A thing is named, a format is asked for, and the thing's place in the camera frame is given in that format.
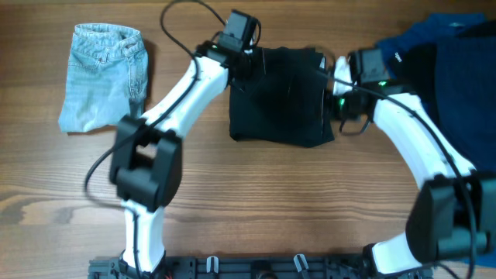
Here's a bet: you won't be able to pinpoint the black shorts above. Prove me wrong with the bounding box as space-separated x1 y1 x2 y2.
229 47 335 148

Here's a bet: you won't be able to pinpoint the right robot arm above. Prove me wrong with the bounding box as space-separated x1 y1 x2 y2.
329 49 495 278

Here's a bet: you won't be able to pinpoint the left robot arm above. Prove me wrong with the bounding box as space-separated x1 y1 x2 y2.
109 10 261 278

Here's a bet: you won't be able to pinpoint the black t-shirt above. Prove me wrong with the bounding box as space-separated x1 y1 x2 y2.
396 20 495 102

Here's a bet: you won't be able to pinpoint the blue polo shirt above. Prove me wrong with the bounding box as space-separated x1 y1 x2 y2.
375 12 496 268

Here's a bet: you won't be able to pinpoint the dark navy shirt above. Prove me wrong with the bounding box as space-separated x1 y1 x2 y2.
435 36 495 171

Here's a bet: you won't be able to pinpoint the folded light blue jeans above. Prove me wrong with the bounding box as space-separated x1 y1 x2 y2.
58 23 148 133

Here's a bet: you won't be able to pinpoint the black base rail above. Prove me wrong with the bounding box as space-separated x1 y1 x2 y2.
88 253 433 279

